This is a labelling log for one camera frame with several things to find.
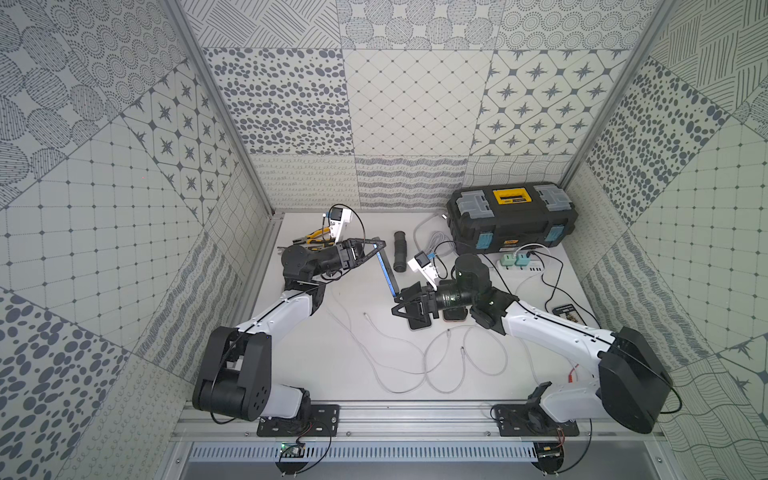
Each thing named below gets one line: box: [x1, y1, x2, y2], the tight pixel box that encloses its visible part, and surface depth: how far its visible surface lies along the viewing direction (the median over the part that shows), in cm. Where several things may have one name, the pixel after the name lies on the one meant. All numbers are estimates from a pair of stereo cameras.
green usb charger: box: [500, 253, 515, 270], surface depth 100 cm
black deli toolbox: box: [446, 182, 578, 254], surface depth 100 cm
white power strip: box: [497, 260, 545, 274], surface depth 103 cm
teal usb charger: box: [514, 253, 530, 270], surface depth 100 cm
